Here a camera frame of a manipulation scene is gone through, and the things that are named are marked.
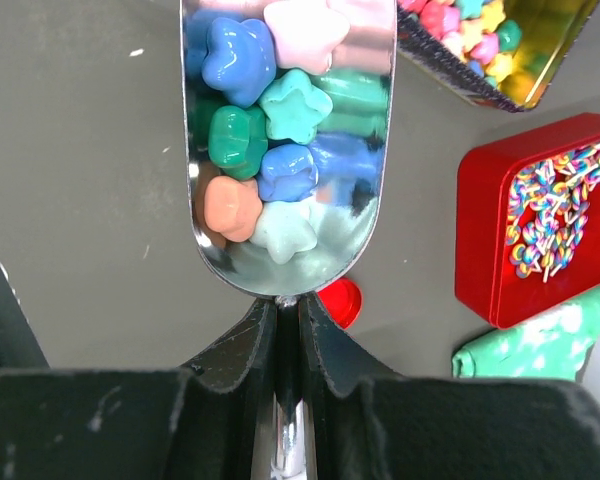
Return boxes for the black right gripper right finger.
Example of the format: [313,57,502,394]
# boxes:
[299,295,600,479]

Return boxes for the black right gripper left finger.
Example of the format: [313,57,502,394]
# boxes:
[0,300,276,479]

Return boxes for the metal scoop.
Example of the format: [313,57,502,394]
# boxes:
[179,1,397,479]

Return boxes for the pale mint star candy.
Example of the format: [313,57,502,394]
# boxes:
[249,201,318,265]

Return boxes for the peach star candy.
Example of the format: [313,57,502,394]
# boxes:
[204,175,263,242]

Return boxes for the blue star candy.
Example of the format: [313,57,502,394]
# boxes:
[256,143,318,202]
[201,17,277,108]

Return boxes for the dark green star candy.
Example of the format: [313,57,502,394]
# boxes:
[208,105,268,181]

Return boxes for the teal star candy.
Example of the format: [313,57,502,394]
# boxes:
[258,68,333,145]

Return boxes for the pink star candy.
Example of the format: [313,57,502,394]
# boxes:
[263,1,350,75]

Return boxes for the speckled tin pastel star candies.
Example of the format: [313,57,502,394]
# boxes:
[397,0,598,113]

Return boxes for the red round lid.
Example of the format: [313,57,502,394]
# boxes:
[317,277,363,330]

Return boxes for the green white cloth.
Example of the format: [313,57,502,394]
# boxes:
[451,286,600,381]

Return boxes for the red box of lollipops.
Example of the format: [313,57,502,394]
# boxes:
[455,113,600,329]

